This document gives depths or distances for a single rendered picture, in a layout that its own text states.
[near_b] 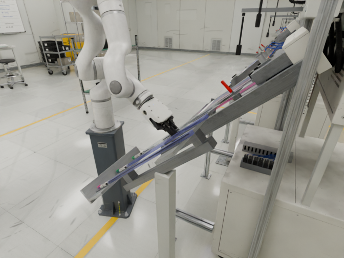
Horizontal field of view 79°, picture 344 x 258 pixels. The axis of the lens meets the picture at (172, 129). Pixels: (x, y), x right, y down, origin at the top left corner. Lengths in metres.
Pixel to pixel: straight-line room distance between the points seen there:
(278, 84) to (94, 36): 0.83
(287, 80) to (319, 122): 1.66
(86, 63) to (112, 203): 1.01
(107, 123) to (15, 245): 1.02
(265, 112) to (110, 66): 1.90
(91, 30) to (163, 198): 0.81
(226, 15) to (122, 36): 9.18
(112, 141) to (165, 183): 0.65
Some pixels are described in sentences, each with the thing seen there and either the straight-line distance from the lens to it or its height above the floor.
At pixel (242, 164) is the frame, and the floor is 0.64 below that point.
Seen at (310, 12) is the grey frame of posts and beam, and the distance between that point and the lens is 0.75.
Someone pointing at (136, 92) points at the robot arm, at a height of 1.07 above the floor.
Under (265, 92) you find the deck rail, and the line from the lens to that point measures 0.82.
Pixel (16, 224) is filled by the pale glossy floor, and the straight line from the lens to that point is 1.99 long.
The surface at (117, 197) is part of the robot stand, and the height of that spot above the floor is 0.17.
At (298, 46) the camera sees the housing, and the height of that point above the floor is 1.23.
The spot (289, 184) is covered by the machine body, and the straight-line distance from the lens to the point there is 1.15.
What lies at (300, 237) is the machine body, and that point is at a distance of 1.19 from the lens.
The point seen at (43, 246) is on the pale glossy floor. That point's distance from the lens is 1.76.
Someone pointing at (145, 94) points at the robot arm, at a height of 1.06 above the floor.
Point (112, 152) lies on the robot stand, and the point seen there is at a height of 0.56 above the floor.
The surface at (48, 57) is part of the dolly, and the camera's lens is 7.70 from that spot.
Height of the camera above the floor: 1.30
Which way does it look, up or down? 28 degrees down
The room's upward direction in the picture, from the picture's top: straight up
